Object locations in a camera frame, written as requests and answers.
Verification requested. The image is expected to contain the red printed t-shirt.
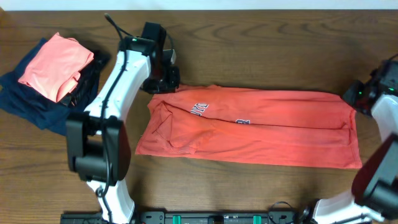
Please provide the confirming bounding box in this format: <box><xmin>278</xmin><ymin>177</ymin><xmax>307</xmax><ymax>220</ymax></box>
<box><xmin>136</xmin><ymin>85</ymin><xmax>362</xmax><ymax>169</ymax></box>

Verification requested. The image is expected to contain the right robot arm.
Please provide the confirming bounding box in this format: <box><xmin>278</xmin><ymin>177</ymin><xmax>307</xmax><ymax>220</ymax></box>
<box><xmin>296</xmin><ymin>55</ymin><xmax>397</xmax><ymax>224</ymax></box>

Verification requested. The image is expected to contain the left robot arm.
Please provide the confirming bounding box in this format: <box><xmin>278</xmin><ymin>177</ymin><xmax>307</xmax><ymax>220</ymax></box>
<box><xmin>60</xmin><ymin>22</ymin><xmax>180</xmax><ymax>223</ymax></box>

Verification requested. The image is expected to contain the folded black patterned garment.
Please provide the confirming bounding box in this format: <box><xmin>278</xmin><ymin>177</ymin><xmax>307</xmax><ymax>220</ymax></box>
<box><xmin>59</xmin><ymin>50</ymin><xmax>110</xmax><ymax>108</ymax></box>

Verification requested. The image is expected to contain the folded pink shirt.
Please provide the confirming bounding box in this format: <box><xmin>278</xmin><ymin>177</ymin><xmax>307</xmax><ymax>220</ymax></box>
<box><xmin>18</xmin><ymin>33</ymin><xmax>94</xmax><ymax>103</ymax></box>

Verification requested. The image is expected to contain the folded navy blue garment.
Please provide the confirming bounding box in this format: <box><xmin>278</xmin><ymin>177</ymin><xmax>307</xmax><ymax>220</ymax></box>
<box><xmin>1</xmin><ymin>38</ymin><xmax>94</xmax><ymax>136</ymax></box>

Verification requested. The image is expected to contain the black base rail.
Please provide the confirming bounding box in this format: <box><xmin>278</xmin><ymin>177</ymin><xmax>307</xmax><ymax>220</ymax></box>
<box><xmin>60</xmin><ymin>211</ymin><xmax>316</xmax><ymax>224</ymax></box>

